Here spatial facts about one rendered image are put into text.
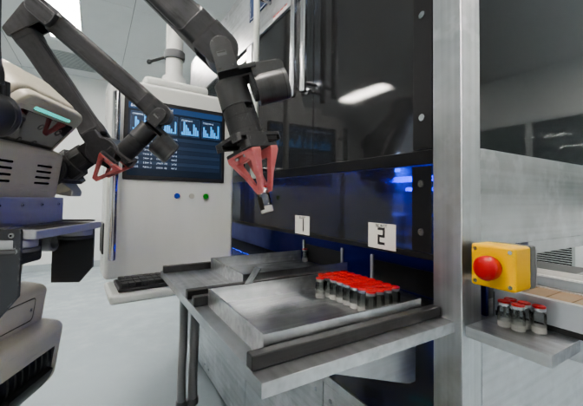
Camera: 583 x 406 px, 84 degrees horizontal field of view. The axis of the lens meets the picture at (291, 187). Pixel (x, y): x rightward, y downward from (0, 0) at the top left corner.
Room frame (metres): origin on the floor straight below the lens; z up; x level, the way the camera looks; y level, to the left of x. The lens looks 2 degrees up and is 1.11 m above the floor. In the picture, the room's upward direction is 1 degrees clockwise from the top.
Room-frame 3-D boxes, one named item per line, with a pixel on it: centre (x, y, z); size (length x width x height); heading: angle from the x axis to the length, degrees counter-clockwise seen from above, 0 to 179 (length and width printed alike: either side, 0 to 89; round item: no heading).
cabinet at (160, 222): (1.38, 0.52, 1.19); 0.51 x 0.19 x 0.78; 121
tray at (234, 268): (1.01, 0.04, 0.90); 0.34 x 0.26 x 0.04; 121
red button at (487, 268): (0.54, -0.33, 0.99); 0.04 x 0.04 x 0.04; 31
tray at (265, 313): (0.66, -0.04, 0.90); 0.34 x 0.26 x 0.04; 121
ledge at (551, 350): (0.57, -0.41, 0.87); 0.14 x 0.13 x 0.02; 121
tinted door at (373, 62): (0.84, -0.18, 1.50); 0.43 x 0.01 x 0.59; 31
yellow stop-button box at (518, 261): (0.56, -0.37, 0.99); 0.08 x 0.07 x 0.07; 121
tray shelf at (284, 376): (0.82, 0.01, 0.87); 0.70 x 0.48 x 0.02; 31
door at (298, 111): (1.23, 0.05, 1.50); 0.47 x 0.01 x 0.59; 31
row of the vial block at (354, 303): (0.70, -0.12, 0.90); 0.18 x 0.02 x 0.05; 31
